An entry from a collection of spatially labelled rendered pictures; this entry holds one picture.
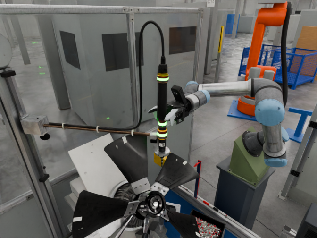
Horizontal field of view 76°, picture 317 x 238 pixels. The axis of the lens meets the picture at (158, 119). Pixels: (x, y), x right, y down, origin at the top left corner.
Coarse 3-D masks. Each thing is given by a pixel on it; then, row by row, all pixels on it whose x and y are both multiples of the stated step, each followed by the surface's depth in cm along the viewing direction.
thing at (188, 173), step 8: (168, 160) 122; (184, 160) 123; (168, 168) 117; (176, 168) 118; (184, 168) 119; (192, 168) 120; (160, 176) 113; (168, 176) 113; (176, 176) 113; (184, 176) 114; (192, 176) 116; (168, 184) 108; (176, 184) 109
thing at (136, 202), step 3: (135, 201) 94; (138, 201) 95; (129, 204) 93; (132, 204) 94; (135, 204) 95; (129, 207) 94; (135, 207) 96; (126, 210) 94; (129, 210) 95; (135, 210) 98; (126, 213) 96; (132, 213) 98
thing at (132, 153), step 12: (144, 132) 106; (108, 144) 102; (120, 144) 103; (132, 144) 103; (144, 144) 103; (120, 156) 102; (132, 156) 102; (144, 156) 102; (120, 168) 103; (132, 168) 102; (144, 168) 101; (132, 180) 101
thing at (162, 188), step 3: (156, 183) 110; (159, 183) 109; (153, 186) 108; (156, 186) 108; (159, 186) 108; (162, 186) 108; (150, 189) 106; (153, 189) 106; (156, 189) 106; (159, 189) 106; (162, 189) 106; (165, 189) 106; (168, 189) 106; (162, 192) 104; (165, 192) 104
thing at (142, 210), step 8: (144, 192) 100; (152, 192) 96; (144, 200) 94; (152, 200) 96; (160, 200) 98; (144, 208) 92; (152, 208) 94; (160, 208) 97; (136, 216) 100; (144, 216) 97; (152, 216) 92
